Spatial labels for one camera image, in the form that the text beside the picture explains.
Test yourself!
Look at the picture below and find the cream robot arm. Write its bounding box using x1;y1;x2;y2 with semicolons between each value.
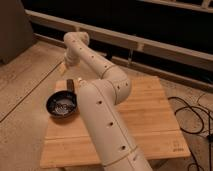
64;32;153;171

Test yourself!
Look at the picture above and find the black frying pan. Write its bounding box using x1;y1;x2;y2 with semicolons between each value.
46;79;77;118

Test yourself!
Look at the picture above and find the beige cabinet at left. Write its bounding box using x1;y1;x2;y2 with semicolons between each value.
0;0;36;64

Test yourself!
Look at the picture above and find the wooden board table top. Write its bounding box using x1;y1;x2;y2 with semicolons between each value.
40;76;190;171

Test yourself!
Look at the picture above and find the wooden rail frame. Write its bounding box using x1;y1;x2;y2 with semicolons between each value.
26;10;213;72

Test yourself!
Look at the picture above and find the black cable on floor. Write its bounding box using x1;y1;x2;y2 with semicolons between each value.
167;92;213;171

